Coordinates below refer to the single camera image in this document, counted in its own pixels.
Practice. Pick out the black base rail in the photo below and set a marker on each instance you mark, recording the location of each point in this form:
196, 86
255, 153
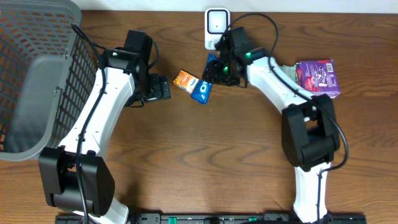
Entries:
270, 217

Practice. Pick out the blue Oreo cookie pack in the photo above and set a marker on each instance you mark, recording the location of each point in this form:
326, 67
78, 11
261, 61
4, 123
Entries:
202, 90

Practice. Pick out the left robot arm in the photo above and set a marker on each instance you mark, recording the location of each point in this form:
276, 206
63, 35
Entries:
74, 174

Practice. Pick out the teal wet wipes pack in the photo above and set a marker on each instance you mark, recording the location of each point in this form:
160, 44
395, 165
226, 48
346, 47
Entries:
291, 71

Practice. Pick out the grey plastic mesh basket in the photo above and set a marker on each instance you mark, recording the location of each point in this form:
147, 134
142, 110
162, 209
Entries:
47, 75

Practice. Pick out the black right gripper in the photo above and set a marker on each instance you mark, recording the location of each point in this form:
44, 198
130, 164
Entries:
213, 76

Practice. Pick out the orange Kleenex tissue pack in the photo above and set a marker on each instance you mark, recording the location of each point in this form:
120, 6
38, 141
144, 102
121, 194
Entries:
186, 81

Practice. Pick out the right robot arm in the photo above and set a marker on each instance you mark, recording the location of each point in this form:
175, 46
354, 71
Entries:
310, 133

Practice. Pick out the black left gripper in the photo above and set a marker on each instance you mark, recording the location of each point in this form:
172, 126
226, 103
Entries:
160, 88

